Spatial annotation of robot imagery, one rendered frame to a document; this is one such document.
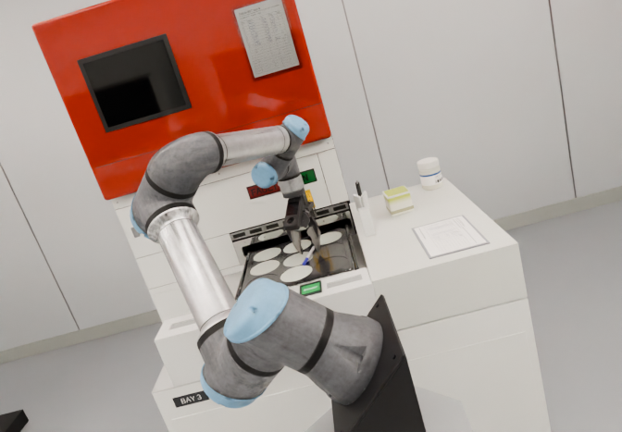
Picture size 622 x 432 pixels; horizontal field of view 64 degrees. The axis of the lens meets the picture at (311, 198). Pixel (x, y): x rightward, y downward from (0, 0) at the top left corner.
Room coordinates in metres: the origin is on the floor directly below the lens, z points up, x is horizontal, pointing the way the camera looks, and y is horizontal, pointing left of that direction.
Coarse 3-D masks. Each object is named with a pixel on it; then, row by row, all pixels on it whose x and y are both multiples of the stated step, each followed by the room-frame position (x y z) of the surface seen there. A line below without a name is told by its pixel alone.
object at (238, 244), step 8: (328, 216) 1.67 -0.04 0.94; (336, 216) 1.67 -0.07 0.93; (344, 216) 1.67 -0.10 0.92; (320, 224) 1.68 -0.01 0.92; (352, 224) 1.67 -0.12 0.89; (264, 232) 1.70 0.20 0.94; (272, 232) 1.69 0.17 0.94; (280, 232) 1.69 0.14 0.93; (352, 232) 1.67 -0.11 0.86; (240, 240) 1.70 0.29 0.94; (248, 240) 1.69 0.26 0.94; (256, 240) 1.69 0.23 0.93; (264, 240) 1.69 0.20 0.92; (240, 248) 1.70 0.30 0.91; (240, 256) 1.70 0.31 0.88; (240, 264) 1.70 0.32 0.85
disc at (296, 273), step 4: (292, 268) 1.41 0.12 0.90; (296, 268) 1.40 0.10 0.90; (300, 268) 1.40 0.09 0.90; (304, 268) 1.39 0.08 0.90; (308, 268) 1.38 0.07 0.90; (284, 272) 1.40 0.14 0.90; (288, 272) 1.39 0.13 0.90; (292, 272) 1.38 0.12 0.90; (296, 272) 1.38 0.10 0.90; (300, 272) 1.37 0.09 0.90; (304, 272) 1.36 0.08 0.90; (308, 272) 1.35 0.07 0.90; (280, 276) 1.38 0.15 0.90; (284, 276) 1.38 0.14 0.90; (288, 276) 1.37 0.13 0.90; (292, 276) 1.36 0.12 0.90; (296, 276) 1.35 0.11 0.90; (300, 276) 1.34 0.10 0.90; (304, 276) 1.34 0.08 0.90; (284, 280) 1.34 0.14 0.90; (288, 280) 1.34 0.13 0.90; (292, 280) 1.33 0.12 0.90
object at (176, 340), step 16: (352, 272) 1.14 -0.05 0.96; (368, 272) 1.12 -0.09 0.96; (336, 288) 1.08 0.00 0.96; (352, 288) 1.06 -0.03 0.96; (368, 288) 1.06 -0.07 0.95; (336, 304) 1.06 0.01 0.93; (352, 304) 1.06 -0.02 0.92; (368, 304) 1.06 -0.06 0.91; (176, 320) 1.17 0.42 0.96; (192, 320) 1.15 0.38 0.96; (160, 336) 1.10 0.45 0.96; (176, 336) 1.09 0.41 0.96; (192, 336) 1.09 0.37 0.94; (160, 352) 1.09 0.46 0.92; (176, 352) 1.09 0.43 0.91; (192, 352) 1.09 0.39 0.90; (176, 368) 1.09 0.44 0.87; (192, 368) 1.09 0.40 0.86; (176, 384) 1.09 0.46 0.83
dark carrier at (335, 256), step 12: (336, 228) 1.64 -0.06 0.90; (300, 240) 1.64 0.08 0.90; (252, 252) 1.66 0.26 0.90; (324, 252) 1.47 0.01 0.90; (336, 252) 1.44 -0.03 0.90; (348, 252) 1.41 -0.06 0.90; (252, 264) 1.55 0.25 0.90; (312, 264) 1.40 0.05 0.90; (324, 264) 1.38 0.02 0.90; (336, 264) 1.35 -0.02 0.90; (348, 264) 1.33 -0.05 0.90; (252, 276) 1.45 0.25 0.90; (264, 276) 1.42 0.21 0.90; (276, 276) 1.40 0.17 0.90; (312, 276) 1.32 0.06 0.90
